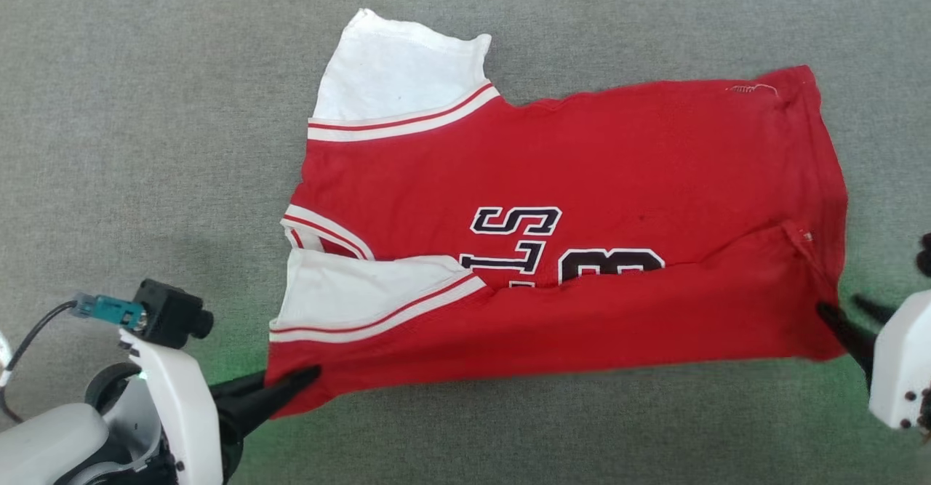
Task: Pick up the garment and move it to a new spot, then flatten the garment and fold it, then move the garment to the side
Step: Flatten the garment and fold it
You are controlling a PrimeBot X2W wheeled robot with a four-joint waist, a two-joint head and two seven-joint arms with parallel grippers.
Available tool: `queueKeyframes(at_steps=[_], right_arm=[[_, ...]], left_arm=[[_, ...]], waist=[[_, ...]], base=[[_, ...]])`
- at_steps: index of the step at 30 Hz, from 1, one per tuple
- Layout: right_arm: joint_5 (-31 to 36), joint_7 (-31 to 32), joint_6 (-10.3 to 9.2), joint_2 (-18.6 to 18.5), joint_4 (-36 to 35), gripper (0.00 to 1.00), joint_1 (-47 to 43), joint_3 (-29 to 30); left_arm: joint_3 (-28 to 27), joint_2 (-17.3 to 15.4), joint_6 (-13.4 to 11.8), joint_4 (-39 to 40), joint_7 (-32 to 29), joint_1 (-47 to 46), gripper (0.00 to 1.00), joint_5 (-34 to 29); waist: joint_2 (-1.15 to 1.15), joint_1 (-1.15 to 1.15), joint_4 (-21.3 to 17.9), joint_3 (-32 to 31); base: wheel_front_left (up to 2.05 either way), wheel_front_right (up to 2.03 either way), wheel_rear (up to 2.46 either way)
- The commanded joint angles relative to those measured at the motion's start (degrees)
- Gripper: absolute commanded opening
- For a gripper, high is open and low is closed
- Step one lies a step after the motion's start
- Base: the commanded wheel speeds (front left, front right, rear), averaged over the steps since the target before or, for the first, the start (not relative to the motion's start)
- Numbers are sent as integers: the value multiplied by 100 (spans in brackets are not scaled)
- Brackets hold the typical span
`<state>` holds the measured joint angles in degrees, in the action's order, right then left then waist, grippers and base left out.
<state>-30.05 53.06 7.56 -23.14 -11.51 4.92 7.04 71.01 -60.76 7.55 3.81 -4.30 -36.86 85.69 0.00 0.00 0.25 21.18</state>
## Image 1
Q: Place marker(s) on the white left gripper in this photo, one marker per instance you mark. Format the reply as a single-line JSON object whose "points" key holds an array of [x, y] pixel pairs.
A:
{"points": [[185, 412]]}

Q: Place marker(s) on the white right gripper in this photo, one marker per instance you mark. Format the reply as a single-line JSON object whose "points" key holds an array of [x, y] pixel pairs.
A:
{"points": [[905, 361]]}

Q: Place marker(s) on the red and white jersey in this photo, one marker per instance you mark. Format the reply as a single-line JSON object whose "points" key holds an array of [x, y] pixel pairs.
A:
{"points": [[582, 165]]}

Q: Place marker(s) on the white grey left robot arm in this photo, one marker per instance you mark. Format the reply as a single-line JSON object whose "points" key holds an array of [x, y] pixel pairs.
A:
{"points": [[51, 445]]}

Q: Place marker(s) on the grey fabric sofa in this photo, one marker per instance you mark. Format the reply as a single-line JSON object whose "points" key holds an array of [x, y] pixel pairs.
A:
{"points": [[145, 107]]}

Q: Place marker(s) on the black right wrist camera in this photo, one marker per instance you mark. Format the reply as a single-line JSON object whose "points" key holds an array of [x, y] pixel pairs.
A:
{"points": [[925, 254]]}

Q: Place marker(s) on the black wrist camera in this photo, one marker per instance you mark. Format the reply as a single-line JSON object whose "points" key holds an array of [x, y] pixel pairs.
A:
{"points": [[171, 314], [925, 254]]}

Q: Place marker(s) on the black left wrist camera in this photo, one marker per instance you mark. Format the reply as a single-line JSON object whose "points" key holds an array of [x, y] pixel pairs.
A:
{"points": [[171, 314]]}

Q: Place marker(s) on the teal left camera connector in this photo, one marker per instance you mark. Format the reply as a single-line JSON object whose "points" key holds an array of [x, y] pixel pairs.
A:
{"points": [[109, 310]]}

